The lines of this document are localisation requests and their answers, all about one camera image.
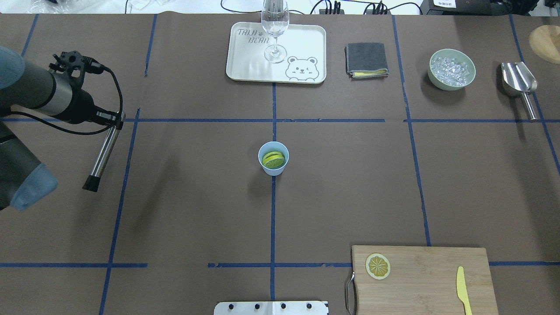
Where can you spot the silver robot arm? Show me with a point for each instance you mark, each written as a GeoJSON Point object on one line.
{"type": "Point", "coordinates": [26, 90]}

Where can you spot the blue plastic cup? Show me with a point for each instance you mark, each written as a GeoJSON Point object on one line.
{"type": "Point", "coordinates": [273, 146]}

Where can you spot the thin lemon slice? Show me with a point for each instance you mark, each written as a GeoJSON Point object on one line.
{"type": "Point", "coordinates": [378, 266]}

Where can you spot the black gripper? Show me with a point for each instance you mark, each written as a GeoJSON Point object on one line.
{"type": "Point", "coordinates": [83, 110]}

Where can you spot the clear wine glass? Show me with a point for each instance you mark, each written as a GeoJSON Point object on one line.
{"type": "Point", "coordinates": [275, 19]}

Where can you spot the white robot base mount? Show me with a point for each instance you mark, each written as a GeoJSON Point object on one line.
{"type": "Point", "coordinates": [271, 308]}

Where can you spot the lemon half piece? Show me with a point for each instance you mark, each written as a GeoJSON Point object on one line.
{"type": "Point", "coordinates": [273, 160]}

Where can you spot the metal ice scoop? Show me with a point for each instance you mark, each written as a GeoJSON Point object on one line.
{"type": "Point", "coordinates": [518, 81]}

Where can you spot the wooden cup tree stand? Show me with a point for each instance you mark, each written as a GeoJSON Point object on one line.
{"type": "Point", "coordinates": [545, 43]}

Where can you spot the steel muddler black tip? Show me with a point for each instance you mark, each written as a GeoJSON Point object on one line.
{"type": "Point", "coordinates": [93, 181]}

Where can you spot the cream bear serving tray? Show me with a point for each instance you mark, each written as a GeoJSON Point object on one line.
{"type": "Point", "coordinates": [299, 57]}

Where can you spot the green bowl of ice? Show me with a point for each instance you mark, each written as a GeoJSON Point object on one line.
{"type": "Point", "coordinates": [451, 70]}

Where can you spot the grey folded cloth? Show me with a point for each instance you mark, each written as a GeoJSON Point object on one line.
{"type": "Point", "coordinates": [366, 60]}

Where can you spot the bamboo cutting board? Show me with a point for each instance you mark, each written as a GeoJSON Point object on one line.
{"type": "Point", "coordinates": [422, 281]}

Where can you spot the yellow plastic knife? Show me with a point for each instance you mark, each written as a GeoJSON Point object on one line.
{"type": "Point", "coordinates": [461, 290]}

